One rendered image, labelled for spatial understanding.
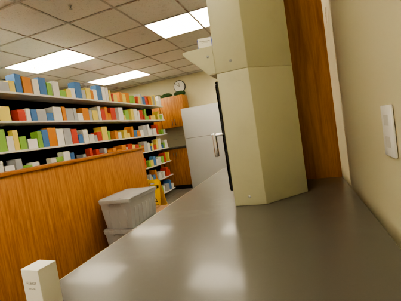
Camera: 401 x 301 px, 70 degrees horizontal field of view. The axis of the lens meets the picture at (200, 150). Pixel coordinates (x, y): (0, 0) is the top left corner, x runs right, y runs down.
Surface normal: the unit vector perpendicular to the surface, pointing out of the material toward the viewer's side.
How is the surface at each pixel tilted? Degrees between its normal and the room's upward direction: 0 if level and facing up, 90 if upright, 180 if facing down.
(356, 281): 0
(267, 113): 90
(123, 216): 96
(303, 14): 90
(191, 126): 90
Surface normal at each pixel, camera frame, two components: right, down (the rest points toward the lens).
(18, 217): 0.94, -0.12
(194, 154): -0.32, 0.11
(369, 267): -0.15, -0.99
